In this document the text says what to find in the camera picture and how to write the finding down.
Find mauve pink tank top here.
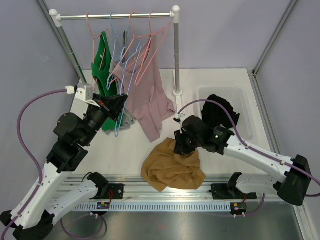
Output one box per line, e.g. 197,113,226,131
109,32,176,143

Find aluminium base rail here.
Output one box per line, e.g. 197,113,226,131
59,174,283,213

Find white clothes rack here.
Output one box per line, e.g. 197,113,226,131
48,5,184,114

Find white plastic basket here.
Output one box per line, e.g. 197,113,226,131
196,86,258,141

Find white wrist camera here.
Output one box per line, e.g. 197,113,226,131
173,113,184,126
65,83,99,107

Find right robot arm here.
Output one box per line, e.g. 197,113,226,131
174,115,311,206

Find pink hanger under green top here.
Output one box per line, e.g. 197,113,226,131
85,12,102,89

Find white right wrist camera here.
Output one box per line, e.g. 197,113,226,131
173,113,184,126

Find grey tank top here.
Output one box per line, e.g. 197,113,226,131
107,27,135,137

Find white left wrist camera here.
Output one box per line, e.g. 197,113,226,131
65,83,99,107

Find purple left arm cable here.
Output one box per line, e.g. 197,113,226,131
4,88,68,231

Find mustard brown tank top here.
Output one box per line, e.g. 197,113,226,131
140,138,206,192

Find light blue wire hanger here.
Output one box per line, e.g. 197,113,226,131
106,13,142,138

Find black tank top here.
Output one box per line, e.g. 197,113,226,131
201,94,240,129

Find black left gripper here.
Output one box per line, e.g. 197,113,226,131
80,92,129,146

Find green tank top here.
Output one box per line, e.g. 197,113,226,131
91,30,121,132

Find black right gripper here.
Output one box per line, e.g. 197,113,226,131
174,128,204,155

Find pink hanger of mauve top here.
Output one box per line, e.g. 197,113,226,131
124,12,150,95

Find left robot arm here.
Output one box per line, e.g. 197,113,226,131
0,94,128,240

